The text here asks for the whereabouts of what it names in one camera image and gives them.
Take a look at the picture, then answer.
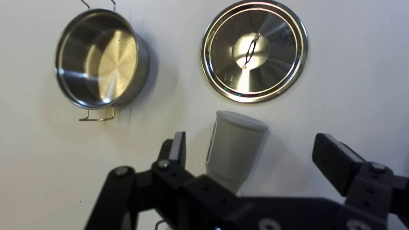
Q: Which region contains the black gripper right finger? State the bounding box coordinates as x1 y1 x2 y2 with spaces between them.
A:
312 133 409 230

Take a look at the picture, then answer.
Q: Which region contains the round steel pot lid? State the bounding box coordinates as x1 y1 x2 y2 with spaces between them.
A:
201 0 308 104

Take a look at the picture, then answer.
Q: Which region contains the open steel pot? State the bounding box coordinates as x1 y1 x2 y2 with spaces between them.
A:
55 0 151 122

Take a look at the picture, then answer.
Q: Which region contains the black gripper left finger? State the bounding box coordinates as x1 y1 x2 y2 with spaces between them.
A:
85 132 239 230

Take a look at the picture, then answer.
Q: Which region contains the grey salt shaker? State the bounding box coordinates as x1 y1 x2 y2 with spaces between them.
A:
206 112 269 195

